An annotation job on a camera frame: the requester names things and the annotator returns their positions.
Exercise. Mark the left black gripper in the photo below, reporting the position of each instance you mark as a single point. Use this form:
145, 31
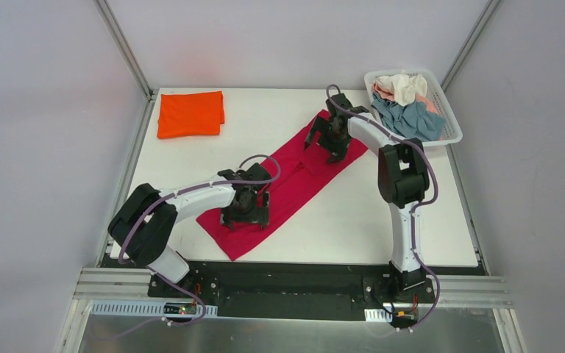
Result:
245, 215

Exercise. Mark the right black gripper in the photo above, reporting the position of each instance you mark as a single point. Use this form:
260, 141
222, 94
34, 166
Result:
327, 137

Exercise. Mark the crimson red t shirt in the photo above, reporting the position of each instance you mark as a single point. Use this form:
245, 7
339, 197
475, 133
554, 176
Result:
305, 172

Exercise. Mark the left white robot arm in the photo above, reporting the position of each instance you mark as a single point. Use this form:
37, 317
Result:
143, 225

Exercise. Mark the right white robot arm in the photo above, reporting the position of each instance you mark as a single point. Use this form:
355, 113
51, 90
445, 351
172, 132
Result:
402, 177

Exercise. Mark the light pink t shirt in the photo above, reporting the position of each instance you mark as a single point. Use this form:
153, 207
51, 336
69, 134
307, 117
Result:
430, 107

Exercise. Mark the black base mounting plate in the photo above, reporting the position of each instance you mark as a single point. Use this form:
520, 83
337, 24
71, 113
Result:
302, 291

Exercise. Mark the grey blue t shirt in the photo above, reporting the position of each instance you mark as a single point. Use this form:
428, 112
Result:
411, 121

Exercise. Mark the cream white t shirt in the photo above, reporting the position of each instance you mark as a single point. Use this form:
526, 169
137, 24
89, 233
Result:
400, 88

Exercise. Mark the folded orange t shirt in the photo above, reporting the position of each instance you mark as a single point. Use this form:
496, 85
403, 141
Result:
187, 115

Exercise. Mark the white plastic laundry basket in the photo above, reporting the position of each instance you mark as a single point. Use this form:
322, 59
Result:
452, 132

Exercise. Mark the right white cable duct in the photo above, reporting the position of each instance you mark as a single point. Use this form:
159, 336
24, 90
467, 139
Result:
377, 315

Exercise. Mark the white cable duct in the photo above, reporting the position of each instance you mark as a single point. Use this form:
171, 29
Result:
377, 315
152, 309

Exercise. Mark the left white cable duct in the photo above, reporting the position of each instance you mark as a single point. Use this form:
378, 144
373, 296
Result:
152, 309

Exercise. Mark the right aluminium frame rail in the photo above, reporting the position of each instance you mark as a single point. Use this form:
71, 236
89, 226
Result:
485, 17

